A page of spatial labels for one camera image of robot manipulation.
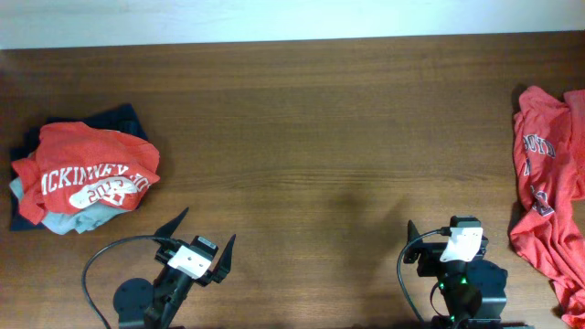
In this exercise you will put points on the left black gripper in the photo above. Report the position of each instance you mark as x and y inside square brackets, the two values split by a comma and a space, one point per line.
[221, 269]

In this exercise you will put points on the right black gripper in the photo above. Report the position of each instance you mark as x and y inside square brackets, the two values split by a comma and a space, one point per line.
[430, 253]

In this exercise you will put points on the red soccer t-shirt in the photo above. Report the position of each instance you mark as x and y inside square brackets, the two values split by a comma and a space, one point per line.
[549, 161]

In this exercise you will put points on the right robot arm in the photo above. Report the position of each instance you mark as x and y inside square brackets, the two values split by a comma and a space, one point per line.
[472, 287]

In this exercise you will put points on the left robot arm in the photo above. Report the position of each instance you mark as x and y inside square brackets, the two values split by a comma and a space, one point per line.
[140, 303]

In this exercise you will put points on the folded light grey garment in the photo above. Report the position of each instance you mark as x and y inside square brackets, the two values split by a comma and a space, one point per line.
[87, 219]

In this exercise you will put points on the folded red McKinney t-shirt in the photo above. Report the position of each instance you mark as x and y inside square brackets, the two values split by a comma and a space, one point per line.
[76, 166]

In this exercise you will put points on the folded navy garment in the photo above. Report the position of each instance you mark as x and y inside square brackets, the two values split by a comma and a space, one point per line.
[122, 118]

